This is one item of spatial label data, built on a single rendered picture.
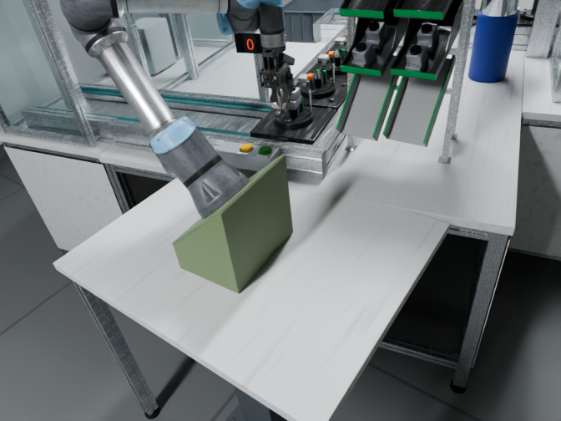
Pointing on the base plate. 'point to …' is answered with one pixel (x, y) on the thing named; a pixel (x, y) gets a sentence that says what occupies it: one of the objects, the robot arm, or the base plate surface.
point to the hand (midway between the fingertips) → (282, 103)
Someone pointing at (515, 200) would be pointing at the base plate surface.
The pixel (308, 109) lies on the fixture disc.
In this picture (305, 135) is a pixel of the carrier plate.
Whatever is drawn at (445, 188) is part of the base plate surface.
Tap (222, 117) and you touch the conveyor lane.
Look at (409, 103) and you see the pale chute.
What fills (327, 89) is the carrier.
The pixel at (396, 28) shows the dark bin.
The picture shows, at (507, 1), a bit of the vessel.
